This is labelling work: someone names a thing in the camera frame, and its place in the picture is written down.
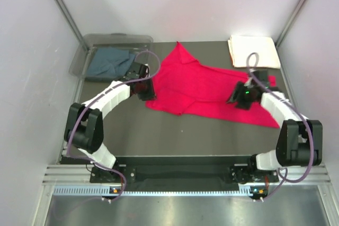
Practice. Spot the right aluminium corner post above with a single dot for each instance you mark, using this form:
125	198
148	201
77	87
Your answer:
296	11

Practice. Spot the grey-blue t shirt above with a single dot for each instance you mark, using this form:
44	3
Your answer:
110	62

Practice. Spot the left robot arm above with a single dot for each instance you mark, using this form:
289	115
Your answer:
84	127

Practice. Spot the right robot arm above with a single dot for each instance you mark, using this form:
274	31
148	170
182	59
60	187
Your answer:
300	141

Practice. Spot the left aluminium corner post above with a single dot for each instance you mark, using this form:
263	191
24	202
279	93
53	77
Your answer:
71	23

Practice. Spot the aluminium frame rail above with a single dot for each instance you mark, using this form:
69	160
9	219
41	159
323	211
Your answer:
80	175

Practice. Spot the aluminium corner post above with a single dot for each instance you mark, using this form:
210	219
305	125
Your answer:
296	11
71	23

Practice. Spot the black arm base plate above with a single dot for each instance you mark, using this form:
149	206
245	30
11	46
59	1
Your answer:
229	169

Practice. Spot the folded white t shirt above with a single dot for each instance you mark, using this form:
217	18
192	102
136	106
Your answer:
240	47

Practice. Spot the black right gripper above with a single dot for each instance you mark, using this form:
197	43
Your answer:
236	96

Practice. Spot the pink t shirt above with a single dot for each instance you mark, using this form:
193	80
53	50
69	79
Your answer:
185	86

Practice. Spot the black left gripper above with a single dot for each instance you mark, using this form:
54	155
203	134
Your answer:
150	95

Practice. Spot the grey slotted cable duct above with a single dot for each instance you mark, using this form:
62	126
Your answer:
112	191

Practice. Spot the clear plastic bin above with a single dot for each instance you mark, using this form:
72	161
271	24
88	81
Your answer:
133	43

